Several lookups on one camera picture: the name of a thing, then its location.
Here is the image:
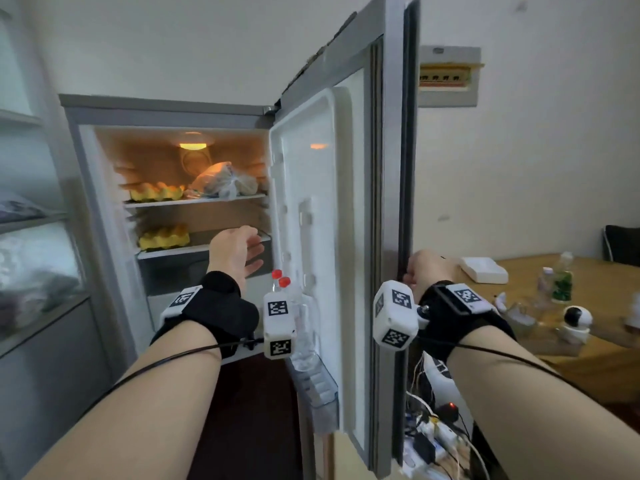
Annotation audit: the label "black left wrist strap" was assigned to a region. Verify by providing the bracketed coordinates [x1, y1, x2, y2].
[150, 271, 261, 360]

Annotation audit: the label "green label plastic bottle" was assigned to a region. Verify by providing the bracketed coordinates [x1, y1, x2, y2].
[551, 251, 575, 303]

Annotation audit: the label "white wrist marker plate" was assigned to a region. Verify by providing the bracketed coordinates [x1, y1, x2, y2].
[159, 286, 202, 321]
[445, 283, 497, 316]

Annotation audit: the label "glass refrigerator shelf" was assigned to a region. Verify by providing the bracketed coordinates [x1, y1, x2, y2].
[135, 232, 272, 261]
[123, 193, 269, 210]

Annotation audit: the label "yellow egg tray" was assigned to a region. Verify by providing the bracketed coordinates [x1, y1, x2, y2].
[137, 223, 191, 252]
[128, 182, 186, 203]

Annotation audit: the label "grey refrigerator door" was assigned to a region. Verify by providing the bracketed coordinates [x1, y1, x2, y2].
[268, 0, 422, 480]

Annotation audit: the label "white left wrist camera cube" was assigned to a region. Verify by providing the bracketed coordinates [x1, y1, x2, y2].
[262, 291, 299, 361]

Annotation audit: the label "person's left forearm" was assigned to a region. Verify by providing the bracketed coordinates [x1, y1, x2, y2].
[24, 320, 224, 480]

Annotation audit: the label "white left wrist marker plate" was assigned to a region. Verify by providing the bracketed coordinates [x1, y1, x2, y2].
[159, 286, 202, 321]

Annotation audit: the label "white right wrist camera cube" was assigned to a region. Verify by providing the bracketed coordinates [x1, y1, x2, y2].
[372, 280, 421, 351]

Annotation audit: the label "wooden table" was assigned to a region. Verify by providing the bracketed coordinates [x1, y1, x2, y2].
[456, 253, 640, 406]

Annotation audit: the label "black wrist strap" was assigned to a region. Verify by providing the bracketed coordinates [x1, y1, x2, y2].
[150, 271, 261, 360]
[416, 280, 517, 366]

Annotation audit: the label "person's right hand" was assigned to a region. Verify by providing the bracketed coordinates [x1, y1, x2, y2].
[402, 250, 459, 296]

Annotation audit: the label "person's right forearm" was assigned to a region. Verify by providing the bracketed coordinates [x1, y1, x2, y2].
[444, 324, 640, 480]

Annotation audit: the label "white power strip with cables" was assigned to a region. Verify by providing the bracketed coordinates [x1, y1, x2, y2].
[403, 390, 488, 480]

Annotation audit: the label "white wrist camera cube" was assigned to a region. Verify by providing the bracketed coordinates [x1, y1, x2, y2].
[262, 291, 299, 361]
[372, 280, 421, 351]

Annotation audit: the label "white wall electrical panel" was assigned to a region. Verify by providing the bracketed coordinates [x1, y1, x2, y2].
[417, 45, 485, 109]

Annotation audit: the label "clear plastic food bag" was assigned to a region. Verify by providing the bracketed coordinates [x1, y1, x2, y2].
[185, 161, 260, 201]

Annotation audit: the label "black right wrist strap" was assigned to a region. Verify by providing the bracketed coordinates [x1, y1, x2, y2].
[416, 280, 517, 366]

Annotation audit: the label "clear door bin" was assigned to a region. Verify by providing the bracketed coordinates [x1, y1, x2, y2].
[284, 345, 341, 436]

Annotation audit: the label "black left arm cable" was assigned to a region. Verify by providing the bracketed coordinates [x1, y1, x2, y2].
[75, 338, 265, 425]

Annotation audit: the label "clear plastic bottle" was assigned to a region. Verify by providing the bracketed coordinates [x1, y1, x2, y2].
[537, 267, 556, 306]

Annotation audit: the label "white flat box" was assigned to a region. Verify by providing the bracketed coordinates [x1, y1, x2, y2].
[458, 256, 510, 285]

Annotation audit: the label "white security camera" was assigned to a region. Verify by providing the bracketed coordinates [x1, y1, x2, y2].
[556, 305, 595, 346]

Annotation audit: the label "white right wrist marker plate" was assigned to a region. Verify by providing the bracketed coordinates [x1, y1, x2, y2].
[445, 283, 497, 316]

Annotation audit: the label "person's left hand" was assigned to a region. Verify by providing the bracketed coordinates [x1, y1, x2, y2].
[207, 225, 265, 296]

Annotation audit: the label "crumpled plastic bags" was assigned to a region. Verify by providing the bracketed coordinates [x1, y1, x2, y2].
[0, 234, 87, 338]

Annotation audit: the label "grey shelf unit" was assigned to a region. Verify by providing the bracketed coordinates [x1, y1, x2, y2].
[0, 0, 118, 480]

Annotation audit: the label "grey refrigerator body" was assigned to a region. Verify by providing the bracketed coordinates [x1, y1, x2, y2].
[58, 93, 282, 378]

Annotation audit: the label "clear plastic container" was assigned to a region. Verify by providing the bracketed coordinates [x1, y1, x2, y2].
[504, 301, 540, 329]

